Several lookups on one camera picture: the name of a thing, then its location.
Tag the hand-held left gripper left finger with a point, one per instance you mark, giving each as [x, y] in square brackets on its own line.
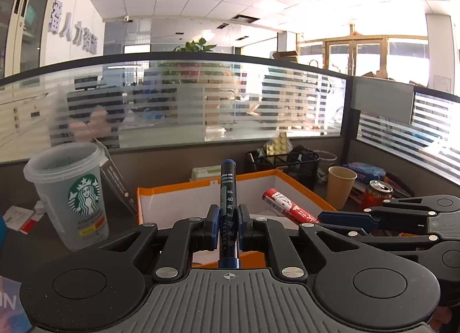
[214, 227]

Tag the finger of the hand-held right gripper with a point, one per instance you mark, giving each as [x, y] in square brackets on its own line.
[341, 219]
[395, 239]

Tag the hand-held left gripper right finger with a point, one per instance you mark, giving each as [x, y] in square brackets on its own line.
[244, 227]

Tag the dark blue marker pen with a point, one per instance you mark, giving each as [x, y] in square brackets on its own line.
[227, 192]

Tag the orange rimmed white box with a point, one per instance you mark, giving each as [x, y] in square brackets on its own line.
[179, 200]

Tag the red and white printed tube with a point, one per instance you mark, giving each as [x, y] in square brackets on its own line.
[287, 205]

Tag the brown paper cup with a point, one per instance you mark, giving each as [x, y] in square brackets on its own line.
[339, 189]

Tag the red drink can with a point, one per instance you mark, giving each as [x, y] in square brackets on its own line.
[375, 194]

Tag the blue packet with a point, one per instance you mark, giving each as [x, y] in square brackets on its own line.
[364, 170]

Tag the green and white box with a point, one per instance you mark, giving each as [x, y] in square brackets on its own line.
[205, 173]

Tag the white plastic cup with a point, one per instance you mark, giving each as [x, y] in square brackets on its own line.
[327, 160]

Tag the black mesh desk organizer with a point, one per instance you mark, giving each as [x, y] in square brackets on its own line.
[298, 167]

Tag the yellow pill blister pack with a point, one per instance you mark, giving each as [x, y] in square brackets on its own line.
[278, 144]

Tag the short frosted glass partition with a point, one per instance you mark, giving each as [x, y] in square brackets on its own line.
[413, 131]

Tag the dark grey carton box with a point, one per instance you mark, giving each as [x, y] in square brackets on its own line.
[116, 182]

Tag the long frosted glass partition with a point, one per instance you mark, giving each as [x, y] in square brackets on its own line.
[215, 103]

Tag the frosted plastic cup green logo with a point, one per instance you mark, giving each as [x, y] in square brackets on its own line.
[64, 175]

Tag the pink plush toy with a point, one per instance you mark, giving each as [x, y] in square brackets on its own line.
[90, 126]

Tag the wooden framed glass doors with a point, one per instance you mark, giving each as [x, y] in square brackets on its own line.
[377, 58]

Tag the green potted plant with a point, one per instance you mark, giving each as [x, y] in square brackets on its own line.
[196, 45]

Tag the red and white paper cards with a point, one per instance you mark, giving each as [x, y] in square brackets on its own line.
[21, 219]

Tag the blue booklet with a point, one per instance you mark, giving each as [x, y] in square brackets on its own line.
[10, 304]

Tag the cream storage cabinet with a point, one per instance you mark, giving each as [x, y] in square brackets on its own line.
[25, 20]

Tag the white wall sign letters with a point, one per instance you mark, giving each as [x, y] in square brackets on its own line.
[73, 27]

